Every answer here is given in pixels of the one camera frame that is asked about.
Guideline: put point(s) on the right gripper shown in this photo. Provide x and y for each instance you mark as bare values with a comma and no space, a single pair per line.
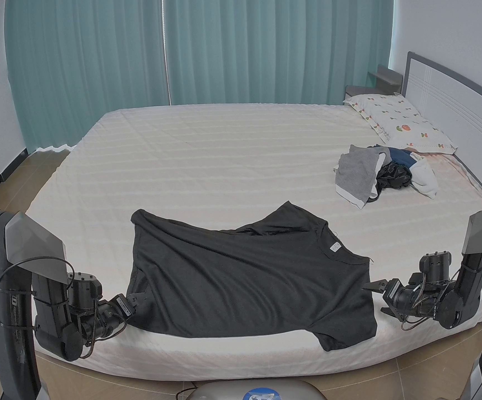
401,300

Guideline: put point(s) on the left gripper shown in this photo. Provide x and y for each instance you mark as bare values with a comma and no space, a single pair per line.
111,313

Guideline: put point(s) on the black T-shirt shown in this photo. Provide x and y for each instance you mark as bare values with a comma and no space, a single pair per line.
245,281

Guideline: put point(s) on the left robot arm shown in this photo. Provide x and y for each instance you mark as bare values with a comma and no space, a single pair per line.
53,306

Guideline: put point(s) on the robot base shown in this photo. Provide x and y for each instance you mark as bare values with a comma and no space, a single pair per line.
232,390

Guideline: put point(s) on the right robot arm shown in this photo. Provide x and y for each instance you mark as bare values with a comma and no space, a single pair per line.
470,281

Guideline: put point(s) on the pile of clothes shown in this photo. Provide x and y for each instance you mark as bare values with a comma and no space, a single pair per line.
355,175

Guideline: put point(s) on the bed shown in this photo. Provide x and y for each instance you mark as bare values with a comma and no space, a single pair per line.
224,161

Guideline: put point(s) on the white printed pillow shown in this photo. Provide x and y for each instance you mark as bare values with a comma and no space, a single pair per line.
399,117

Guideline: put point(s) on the grey bedside table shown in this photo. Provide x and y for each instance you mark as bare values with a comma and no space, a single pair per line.
387,77

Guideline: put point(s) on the blue-green curtain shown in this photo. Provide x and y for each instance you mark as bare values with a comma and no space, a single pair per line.
86,56
274,36

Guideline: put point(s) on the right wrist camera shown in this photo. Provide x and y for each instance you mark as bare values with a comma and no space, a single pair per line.
415,279

